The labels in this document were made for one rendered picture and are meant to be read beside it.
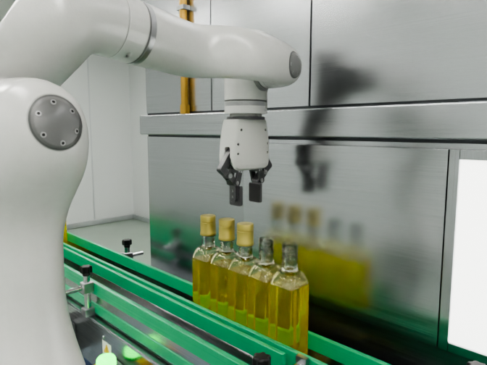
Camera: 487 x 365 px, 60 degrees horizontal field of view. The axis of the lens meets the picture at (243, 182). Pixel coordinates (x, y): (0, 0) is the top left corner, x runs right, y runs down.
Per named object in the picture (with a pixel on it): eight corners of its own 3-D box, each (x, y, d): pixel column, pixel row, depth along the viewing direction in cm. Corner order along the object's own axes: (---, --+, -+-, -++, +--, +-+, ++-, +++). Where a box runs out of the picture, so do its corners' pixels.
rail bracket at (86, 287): (96, 317, 107) (94, 266, 106) (68, 326, 102) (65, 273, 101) (90, 312, 110) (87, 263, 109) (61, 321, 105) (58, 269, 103)
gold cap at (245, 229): (257, 244, 86) (257, 223, 86) (245, 248, 84) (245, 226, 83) (245, 240, 89) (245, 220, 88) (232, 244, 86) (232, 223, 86)
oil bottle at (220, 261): (245, 343, 93) (245, 249, 91) (227, 353, 89) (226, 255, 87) (227, 334, 97) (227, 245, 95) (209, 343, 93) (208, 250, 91)
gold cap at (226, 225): (222, 242, 88) (222, 221, 87) (215, 237, 91) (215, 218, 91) (238, 240, 90) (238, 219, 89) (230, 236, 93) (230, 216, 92)
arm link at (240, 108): (247, 103, 89) (247, 117, 89) (215, 101, 83) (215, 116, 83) (277, 101, 83) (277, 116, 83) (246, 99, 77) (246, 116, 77)
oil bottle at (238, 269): (264, 353, 89) (264, 256, 87) (245, 363, 85) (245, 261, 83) (245, 344, 93) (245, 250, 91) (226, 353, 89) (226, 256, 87)
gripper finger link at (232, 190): (231, 171, 84) (232, 203, 85) (219, 171, 82) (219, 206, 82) (243, 171, 82) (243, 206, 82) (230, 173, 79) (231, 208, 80)
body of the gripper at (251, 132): (250, 113, 89) (250, 166, 91) (213, 112, 82) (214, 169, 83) (277, 112, 84) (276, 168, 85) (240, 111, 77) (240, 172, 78)
